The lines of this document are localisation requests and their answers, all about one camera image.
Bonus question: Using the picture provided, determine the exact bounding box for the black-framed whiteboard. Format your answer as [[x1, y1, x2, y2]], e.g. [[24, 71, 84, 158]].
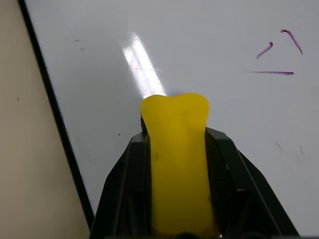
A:
[[17, 0, 319, 239]]

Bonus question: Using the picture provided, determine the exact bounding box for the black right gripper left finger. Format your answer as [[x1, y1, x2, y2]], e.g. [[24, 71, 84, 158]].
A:
[[89, 116, 153, 239]]

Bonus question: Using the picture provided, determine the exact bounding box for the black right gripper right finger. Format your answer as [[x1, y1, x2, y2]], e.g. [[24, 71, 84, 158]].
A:
[[205, 126, 301, 239]]

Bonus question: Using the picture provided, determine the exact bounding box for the yellow whiteboard eraser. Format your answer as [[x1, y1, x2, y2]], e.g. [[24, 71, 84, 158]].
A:
[[139, 92, 221, 238]]

